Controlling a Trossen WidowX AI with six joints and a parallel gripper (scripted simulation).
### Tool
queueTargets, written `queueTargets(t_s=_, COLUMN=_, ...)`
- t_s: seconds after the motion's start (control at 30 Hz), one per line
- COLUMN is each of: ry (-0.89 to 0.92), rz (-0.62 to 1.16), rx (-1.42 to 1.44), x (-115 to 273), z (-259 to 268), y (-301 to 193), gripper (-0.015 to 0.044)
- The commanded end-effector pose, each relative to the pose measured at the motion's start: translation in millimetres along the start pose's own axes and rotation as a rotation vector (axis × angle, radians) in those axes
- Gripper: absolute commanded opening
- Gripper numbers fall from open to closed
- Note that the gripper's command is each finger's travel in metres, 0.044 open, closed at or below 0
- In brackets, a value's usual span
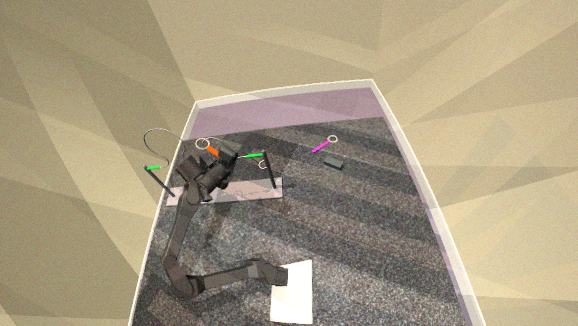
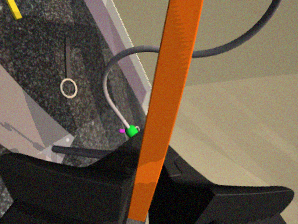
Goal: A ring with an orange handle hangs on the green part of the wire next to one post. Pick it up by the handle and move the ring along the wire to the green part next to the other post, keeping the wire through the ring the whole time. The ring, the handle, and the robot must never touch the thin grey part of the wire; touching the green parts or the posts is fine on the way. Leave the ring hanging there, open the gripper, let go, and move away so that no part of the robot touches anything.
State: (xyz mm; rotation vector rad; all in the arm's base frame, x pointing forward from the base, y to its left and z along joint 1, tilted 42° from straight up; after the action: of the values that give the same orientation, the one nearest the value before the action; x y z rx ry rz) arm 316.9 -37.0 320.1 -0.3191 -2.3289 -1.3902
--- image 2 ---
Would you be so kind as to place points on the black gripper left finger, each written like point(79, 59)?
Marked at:
point(99, 193)

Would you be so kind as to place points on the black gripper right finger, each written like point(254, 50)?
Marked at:
point(184, 196)

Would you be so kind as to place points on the orange handle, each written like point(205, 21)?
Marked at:
point(177, 44)

